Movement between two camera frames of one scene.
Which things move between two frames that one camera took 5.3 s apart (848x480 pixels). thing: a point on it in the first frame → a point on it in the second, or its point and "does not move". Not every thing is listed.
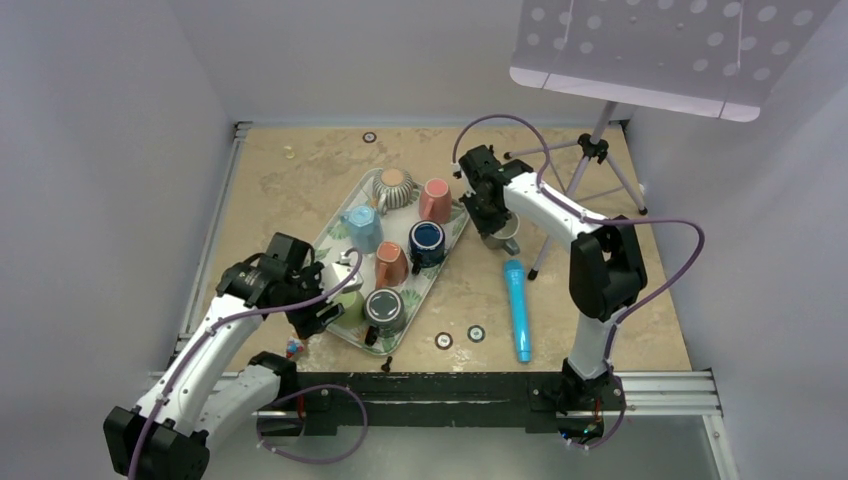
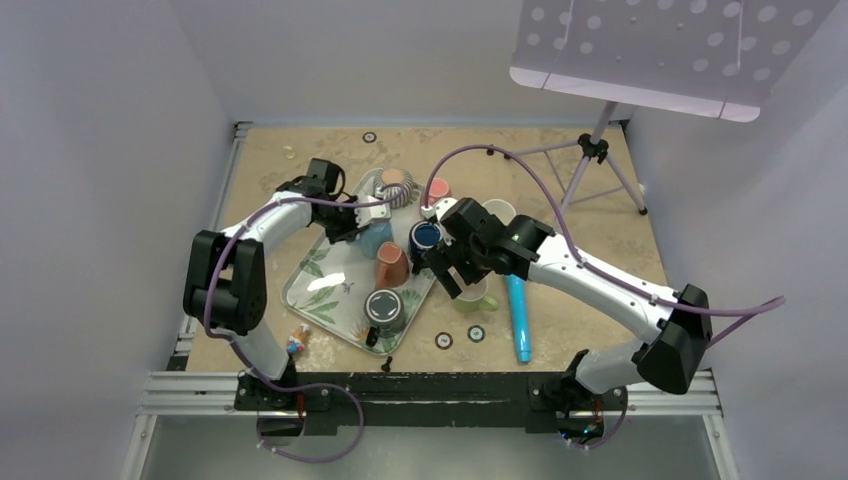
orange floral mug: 391,265 does not move
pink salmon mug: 435,201 does not move
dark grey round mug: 384,313 does not move
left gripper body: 307,286 → 340,221
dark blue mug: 426,244 does not move
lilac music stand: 718,59 does not move
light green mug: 354,310 → 473,298
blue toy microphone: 516,284 does not move
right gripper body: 487,218 → 467,259
